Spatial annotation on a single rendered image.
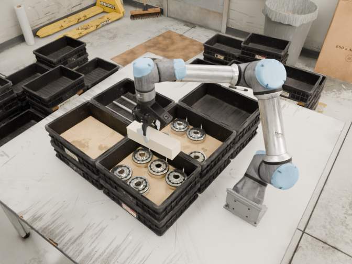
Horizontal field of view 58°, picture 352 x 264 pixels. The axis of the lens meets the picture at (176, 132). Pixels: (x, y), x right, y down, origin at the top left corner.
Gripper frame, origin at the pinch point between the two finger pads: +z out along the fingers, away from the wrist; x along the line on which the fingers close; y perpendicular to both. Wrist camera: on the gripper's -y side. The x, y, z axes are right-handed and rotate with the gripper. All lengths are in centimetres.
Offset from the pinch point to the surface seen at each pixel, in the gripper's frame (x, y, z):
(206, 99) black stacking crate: -67, 12, 26
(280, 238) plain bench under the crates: -12, -61, 39
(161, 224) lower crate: 18.4, -16.9, 28.5
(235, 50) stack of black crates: -213, 59, 71
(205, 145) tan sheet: -31.3, -8.6, 26.0
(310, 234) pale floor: -72, -74, 110
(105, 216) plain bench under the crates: 24.9, 12.0, 38.7
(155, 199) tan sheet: 10.7, -8.1, 25.9
